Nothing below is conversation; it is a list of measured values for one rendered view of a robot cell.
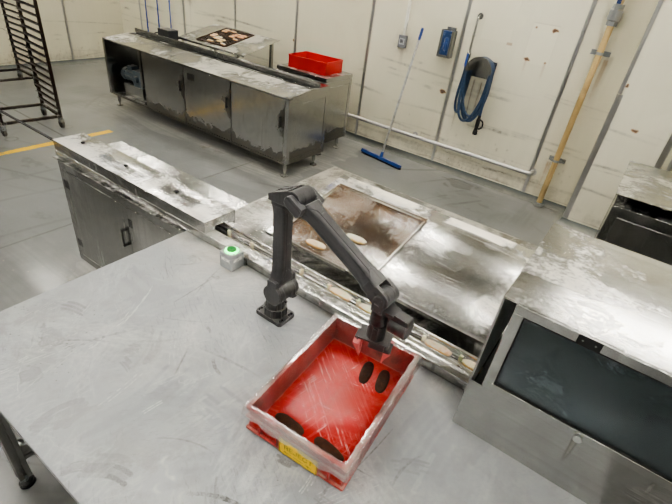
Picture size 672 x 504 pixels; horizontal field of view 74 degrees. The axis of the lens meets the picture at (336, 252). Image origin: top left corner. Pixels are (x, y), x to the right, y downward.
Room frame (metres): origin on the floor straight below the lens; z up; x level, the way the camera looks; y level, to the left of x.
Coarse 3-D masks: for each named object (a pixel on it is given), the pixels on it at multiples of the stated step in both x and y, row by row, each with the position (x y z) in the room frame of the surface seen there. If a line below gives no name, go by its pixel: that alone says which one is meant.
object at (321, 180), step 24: (336, 168) 2.68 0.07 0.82; (240, 216) 1.91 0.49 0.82; (264, 216) 1.94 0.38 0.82; (456, 216) 2.23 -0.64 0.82; (240, 240) 1.70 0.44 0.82; (264, 240) 1.73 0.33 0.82; (312, 264) 1.59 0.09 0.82; (360, 288) 1.46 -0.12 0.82; (408, 312) 1.35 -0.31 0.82; (456, 336) 1.25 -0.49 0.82
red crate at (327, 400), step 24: (336, 360) 1.05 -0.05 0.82; (360, 360) 1.07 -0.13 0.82; (312, 384) 0.94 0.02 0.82; (336, 384) 0.95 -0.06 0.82; (360, 384) 0.96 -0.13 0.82; (288, 408) 0.84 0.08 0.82; (312, 408) 0.85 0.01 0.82; (336, 408) 0.86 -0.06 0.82; (360, 408) 0.87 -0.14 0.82; (264, 432) 0.74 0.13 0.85; (312, 432) 0.77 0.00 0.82; (336, 432) 0.78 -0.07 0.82; (360, 432) 0.79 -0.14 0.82; (336, 480) 0.63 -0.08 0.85
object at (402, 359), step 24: (312, 336) 1.05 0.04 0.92; (336, 336) 1.15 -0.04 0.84; (288, 360) 0.93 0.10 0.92; (312, 360) 1.03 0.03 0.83; (384, 360) 1.06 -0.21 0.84; (408, 360) 1.03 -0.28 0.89; (264, 384) 0.83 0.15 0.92; (288, 384) 0.91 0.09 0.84; (408, 384) 0.93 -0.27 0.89; (264, 408) 0.80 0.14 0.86; (384, 408) 0.81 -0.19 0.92; (288, 432) 0.69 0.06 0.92; (312, 456) 0.65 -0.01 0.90; (360, 456) 0.66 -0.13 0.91
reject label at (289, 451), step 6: (282, 444) 0.70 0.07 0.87; (282, 450) 0.69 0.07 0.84; (288, 450) 0.69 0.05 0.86; (294, 450) 0.68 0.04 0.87; (288, 456) 0.69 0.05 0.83; (294, 456) 0.68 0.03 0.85; (300, 456) 0.67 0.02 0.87; (300, 462) 0.67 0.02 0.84; (306, 462) 0.66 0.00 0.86; (306, 468) 0.66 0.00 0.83; (312, 468) 0.65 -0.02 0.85
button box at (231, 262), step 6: (228, 246) 1.53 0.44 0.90; (222, 252) 1.48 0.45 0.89; (240, 252) 1.50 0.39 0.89; (222, 258) 1.48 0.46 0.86; (228, 258) 1.46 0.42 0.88; (234, 258) 1.47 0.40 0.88; (240, 258) 1.49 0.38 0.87; (222, 264) 1.48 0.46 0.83; (228, 264) 1.46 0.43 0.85; (234, 264) 1.47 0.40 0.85; (240, 264) 1.50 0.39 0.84
